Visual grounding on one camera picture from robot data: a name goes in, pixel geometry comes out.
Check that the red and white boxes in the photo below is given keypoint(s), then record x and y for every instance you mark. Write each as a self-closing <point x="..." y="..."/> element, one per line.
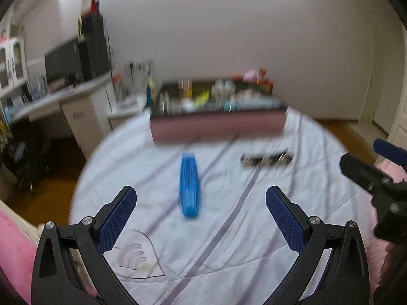
<point x="90" y="4"/>

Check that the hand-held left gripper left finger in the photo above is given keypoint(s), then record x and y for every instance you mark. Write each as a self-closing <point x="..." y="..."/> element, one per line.
<point x="116" y="220"/>

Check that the bottle with orange cap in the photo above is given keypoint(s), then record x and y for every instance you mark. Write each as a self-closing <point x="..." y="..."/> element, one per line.
<point x="119" y="87"/>

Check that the pink quilt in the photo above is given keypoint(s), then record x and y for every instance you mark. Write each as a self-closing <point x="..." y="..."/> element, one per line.
<point x="376" y="254"/>

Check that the black computer tower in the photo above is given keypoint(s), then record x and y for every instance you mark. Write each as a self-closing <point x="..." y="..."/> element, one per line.
<point x="93" y="55"/>

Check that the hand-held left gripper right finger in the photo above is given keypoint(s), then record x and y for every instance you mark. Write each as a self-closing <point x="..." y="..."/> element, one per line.
<point x="286" y="220"/>

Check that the wall socket with plugs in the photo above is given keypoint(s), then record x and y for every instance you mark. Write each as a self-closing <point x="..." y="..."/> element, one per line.
<point x="138" y="66"/>

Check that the white desk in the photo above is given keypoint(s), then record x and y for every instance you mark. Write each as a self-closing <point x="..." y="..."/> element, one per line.
<point x="47" y="101"/>

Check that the pink and black storage box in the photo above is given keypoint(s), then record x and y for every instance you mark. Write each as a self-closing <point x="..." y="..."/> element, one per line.
<point x="219" y="127"/>

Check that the black office chair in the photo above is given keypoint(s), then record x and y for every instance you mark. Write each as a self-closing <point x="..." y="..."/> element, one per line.
<point x="24" y="155"/>

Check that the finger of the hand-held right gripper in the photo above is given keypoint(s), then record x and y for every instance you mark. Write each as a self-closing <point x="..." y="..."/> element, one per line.
<point x="389" y="151"/>
<point x="362" y="171"/>

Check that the white drawer unit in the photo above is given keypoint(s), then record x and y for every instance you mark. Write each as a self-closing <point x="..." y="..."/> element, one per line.
<point x="82" y="120"/>

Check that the blue plastic case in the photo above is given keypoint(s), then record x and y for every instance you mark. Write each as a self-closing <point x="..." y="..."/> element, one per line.
<point x="190" y="187"/>

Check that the pink fleece blanket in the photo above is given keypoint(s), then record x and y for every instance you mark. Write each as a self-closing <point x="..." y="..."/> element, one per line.
<point x="14" y="254"/>

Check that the pink plush toy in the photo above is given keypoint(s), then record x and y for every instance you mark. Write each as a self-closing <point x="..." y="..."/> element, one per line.
<point x="251" y="74"/>

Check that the white glass door cabinet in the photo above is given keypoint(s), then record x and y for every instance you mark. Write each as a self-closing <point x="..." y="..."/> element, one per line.
<point x="11" y="63"/>

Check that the yellow snack bag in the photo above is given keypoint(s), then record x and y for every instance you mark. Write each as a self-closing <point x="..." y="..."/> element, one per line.
<point x="151" y="90"/>

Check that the black computer monitor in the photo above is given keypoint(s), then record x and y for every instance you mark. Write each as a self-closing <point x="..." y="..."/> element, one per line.
<point x="62" y="58"/>

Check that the white nightstand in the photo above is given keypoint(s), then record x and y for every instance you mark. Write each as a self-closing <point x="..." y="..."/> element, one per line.
<point x="127" y="114"/>

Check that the black speaker box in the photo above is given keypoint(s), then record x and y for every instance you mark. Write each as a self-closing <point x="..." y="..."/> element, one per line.
<point x="91" y="25"/>

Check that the white striped bedspread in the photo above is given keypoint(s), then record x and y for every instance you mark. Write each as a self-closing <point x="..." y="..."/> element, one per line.
<point x="222" y="228"/>

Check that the yellow and black garment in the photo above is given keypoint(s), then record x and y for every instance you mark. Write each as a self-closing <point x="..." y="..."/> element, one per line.
<point x="3" y="132"/>

